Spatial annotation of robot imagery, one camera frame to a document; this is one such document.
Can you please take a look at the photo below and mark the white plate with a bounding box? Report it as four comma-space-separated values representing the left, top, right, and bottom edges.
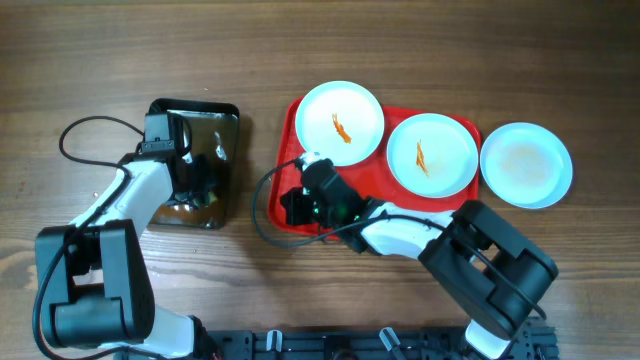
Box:
295, 80, 385, 167
386, 113, 478, 198
479, 122, 574, 209

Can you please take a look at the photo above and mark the green sponge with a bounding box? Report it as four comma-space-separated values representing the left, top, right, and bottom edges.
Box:
197, 191, 218, 207

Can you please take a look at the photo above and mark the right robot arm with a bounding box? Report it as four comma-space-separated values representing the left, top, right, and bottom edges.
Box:
280, 154, 559, 359

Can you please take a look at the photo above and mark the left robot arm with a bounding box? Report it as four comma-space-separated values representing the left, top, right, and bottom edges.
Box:
32, 112, 221, 359

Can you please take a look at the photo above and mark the black water tray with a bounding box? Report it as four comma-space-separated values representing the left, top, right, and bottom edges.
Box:
149, 98, 240, 230

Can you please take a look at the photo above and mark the red plastic tray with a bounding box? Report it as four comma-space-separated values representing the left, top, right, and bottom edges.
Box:
267, 97, 481, 236

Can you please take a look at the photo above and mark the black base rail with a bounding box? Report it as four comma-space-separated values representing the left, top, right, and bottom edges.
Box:
199, 325, 556, 360

